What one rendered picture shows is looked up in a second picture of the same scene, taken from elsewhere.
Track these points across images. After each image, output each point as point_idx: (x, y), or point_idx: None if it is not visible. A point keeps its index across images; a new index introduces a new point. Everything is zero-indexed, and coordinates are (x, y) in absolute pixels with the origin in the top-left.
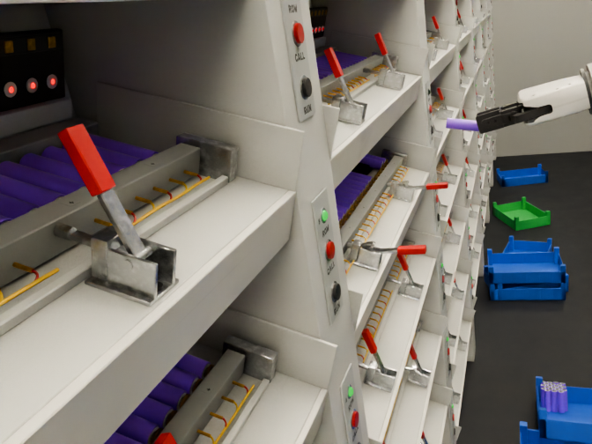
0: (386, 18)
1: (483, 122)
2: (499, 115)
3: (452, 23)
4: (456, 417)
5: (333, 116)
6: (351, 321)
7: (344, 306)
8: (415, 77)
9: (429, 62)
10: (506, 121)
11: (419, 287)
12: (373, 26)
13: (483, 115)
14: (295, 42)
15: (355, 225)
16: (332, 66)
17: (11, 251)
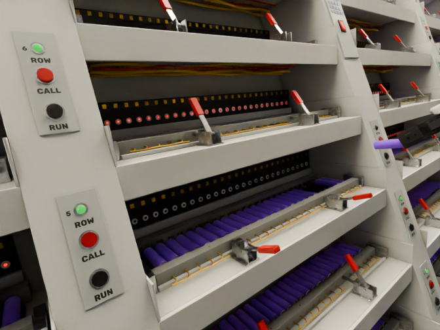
0: (327, 85)
1: (403, 138)
2: (417, 129)
3: (439, 84)
4: None
5: (107, 133)
6: (152, 310)
7: (133, 294)
8: (351, 117)
9: (377, 107)
10: (425, 131)
11: (373, 289)
12: (321, 92)
13: (403, 132)
14: (38, 81)
15: (254, 226)
16: (194, 109)
17: None
